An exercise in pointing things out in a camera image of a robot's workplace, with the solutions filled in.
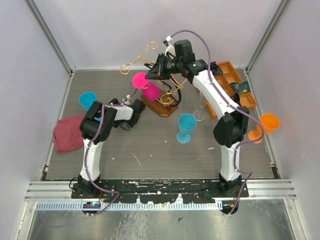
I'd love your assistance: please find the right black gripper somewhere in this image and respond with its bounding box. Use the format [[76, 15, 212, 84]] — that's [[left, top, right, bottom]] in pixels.
[[144, 53, 182, 81]]

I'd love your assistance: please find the pink wine glass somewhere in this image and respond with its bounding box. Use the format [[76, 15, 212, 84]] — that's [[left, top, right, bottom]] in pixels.
[[131, 72, 161, 101]]

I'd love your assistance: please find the gold wire glass rack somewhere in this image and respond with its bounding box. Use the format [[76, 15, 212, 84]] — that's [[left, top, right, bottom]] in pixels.
[[119, 42, 187, 117]]

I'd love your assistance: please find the blue wine glass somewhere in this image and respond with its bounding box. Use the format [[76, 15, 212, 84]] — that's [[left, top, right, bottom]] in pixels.
[[78, 92, 97, 111], [176, 113, 197, 144]]

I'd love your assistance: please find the clear wine glass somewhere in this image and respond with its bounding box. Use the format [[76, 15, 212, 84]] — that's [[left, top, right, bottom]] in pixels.
[[192, 92, 205, 122]]

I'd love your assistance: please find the orange wine glass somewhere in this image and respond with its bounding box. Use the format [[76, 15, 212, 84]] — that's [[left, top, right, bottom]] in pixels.
[[248, 113, 281, 144]]

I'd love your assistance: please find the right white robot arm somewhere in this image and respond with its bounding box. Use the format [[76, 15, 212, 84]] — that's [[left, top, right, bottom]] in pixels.
[[146, 39, 249, 197]]

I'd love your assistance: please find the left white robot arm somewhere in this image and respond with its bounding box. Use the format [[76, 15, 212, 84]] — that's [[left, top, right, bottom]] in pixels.
[[74, 98, 146, 198]]

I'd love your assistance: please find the dark folded napkin rear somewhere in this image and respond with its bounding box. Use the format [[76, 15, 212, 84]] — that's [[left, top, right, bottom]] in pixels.
[[210, 61, 224, 76]]

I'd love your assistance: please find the wooden compartment tray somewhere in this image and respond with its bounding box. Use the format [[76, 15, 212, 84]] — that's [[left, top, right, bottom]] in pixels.
[[210, 61, 257, 110]]

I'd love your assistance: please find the maroon cloth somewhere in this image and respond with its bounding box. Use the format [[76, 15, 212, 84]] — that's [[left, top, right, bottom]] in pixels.
[[52, 114, 85, 154]]

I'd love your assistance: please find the dark orange folded napkin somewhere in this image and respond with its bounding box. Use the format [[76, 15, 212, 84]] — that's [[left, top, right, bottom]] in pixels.
[[231, 92, 241, 106]]

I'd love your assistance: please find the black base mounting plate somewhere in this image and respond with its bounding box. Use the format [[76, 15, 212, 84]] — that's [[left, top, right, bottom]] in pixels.
[[69, 179, 249, 204]]

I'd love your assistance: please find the blue floral flat napkin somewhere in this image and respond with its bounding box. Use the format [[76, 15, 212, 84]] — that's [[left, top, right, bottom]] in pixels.
[[230, 81, 251, 94]]

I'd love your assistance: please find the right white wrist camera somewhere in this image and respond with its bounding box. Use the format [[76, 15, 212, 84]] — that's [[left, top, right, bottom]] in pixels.
[[163, 36, 176, 58]]

